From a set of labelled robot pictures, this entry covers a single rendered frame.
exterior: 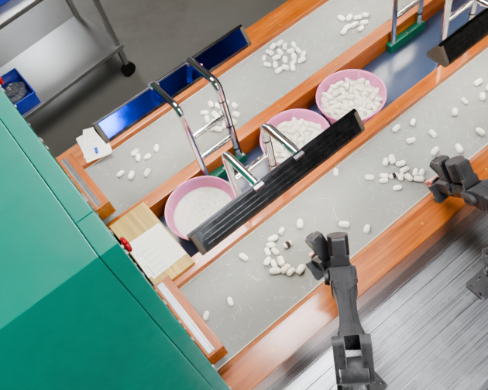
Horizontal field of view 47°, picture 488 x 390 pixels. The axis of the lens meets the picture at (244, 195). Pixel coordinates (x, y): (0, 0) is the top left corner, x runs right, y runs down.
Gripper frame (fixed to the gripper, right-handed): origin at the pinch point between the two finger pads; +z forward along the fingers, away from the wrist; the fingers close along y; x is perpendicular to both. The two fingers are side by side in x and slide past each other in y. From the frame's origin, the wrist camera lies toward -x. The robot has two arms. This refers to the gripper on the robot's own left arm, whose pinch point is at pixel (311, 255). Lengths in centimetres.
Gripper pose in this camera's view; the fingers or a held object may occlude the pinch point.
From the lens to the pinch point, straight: 175.1
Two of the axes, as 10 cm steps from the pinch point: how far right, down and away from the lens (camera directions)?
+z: -3.5, -1.1, 9.3
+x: 5.2, 8.0, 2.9
